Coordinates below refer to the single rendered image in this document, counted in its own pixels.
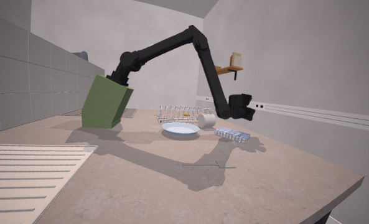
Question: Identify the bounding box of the beige ribbed draining mat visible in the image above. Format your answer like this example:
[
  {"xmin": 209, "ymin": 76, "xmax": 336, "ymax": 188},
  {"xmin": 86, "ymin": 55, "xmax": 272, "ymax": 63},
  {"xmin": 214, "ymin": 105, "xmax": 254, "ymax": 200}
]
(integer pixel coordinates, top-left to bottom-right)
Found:
[{"xmin": 0, "ymin": 144, "xmax": 99, "ymax": 224}]

